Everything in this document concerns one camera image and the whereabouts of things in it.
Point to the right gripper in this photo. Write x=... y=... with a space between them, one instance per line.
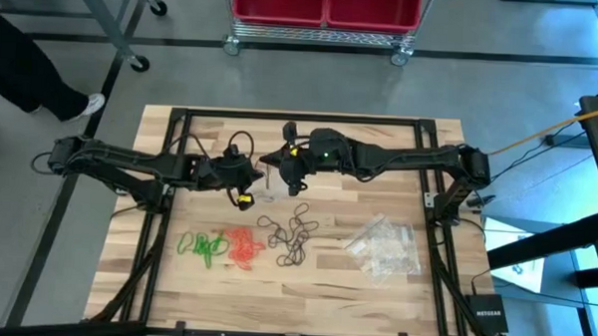
x=330 y=144

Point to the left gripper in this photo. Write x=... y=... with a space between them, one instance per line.
x=224 y=173

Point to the black rubber bands heap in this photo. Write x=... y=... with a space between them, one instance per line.
x=292 y=260

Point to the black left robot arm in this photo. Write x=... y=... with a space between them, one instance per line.
x=130 y=157

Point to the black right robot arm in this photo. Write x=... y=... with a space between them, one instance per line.
x=409 y=157

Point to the orange rubber bands heap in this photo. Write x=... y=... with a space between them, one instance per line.
x=244 y=246

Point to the grey cart caster wheel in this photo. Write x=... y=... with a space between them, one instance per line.
x=399 y=58
x=231 y=47

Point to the red plastic bin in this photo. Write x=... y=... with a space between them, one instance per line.
x=280 y=5
x=374 y=8

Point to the black caster wheel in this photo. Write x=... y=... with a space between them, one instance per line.
x=140 y=63
x=158 y=7

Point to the person's white shoe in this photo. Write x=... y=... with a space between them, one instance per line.
x=94 y=103

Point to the grey metal rolling stand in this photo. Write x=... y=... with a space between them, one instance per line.
x=113 y=27

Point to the person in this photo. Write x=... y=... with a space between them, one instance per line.
x=23 y=68

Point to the white paper sheet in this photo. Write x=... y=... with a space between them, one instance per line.
x=524 y=275

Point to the black metal beam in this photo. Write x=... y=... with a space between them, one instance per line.
x=551 y=241

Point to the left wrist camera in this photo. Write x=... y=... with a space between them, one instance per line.
x=234 y=151

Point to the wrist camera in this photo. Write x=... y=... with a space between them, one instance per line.
x=234 y=151
x=290 y=133

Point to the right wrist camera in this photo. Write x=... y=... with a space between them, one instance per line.
x=290 y=133

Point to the grey metal mounting bracket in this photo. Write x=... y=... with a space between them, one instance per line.
x=430 y=200
x=168 y=189

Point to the black Netgear network switch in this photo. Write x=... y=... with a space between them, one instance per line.
x=487 y=314

